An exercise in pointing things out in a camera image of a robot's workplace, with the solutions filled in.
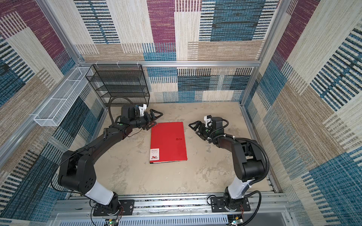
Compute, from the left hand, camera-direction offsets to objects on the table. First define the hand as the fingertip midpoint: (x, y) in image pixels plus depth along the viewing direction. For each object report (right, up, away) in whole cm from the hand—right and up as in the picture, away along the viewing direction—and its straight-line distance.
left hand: (161, 116), depth 82 cm
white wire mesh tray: (-51, +2, -12) cm, 52 cm away
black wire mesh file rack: (-40, +26, +22) cm, 52 cm away
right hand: (+18, -9, +9) cm, 22 cm away
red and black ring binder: (+3, -18, +14) cm, 23 cm away
